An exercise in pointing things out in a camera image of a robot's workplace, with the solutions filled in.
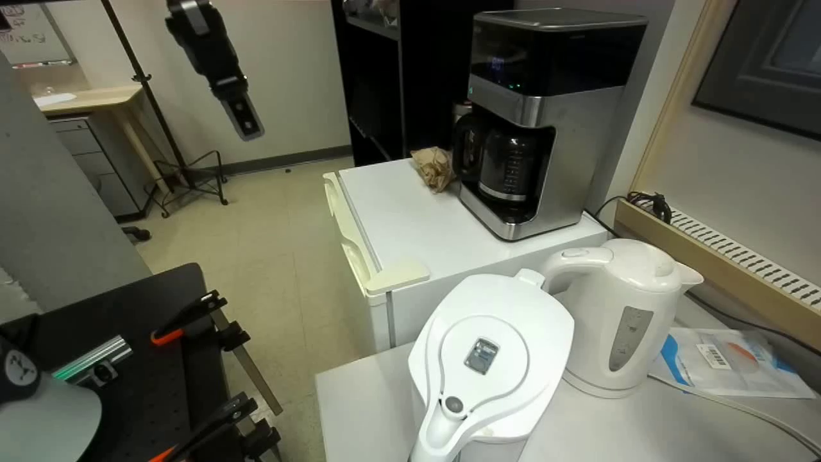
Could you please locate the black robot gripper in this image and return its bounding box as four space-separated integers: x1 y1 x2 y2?
164 0 265 142

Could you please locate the glass coffee carafe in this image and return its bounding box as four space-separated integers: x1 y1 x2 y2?
454 110 545 209

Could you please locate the black silver coffee machine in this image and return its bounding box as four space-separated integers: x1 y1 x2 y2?
458 8 648 241

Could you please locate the black tripod stand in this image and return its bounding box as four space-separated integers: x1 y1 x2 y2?
101 0 227 218

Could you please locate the wooden desk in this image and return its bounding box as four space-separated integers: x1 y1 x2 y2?
33 83 169 196

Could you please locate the grey filing cabinet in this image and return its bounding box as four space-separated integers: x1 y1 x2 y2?
49 115 155 222

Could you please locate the black shelving unit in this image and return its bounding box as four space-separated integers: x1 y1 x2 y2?
332 0 513 168

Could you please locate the crumpled brown paper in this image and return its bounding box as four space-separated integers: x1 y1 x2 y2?
412 146 454 194

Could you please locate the white mini fridge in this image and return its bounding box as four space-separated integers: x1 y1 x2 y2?
324 159 609 355

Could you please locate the white whiteboard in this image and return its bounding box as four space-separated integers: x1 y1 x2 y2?
0 2 74 68

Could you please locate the upper black orange clamp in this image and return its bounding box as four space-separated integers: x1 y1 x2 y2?
150 291 249 352

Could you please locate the black orange clamp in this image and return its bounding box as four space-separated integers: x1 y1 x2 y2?
150 291 249 352
150 393 279 462

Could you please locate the grey partition panel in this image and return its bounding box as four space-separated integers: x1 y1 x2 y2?
0 56 150 310

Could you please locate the green silver tool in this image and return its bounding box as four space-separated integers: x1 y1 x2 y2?
51 336 133 391

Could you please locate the black perforated table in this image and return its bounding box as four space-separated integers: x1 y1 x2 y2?
4 264 227 462

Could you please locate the lower black orange clamp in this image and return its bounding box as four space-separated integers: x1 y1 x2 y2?
150 393 279 462

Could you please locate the white water filter pitcher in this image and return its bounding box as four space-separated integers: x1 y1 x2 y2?
408 269 575 462

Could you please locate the grey lamp shade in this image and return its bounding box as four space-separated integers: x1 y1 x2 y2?
0 377 104 462

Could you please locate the white electric kettle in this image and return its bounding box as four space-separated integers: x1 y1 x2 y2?
541 240 703 398

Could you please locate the wooden radiator cover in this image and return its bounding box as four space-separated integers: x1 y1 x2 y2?
616 201 821 350

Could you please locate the dark framed picture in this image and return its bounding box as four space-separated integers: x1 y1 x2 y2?
694 0 821 140

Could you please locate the plastic bag with papers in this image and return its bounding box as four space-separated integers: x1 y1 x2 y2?
654 330 813 398

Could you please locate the black power cable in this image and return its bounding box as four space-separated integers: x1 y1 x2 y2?
591 191 678 237

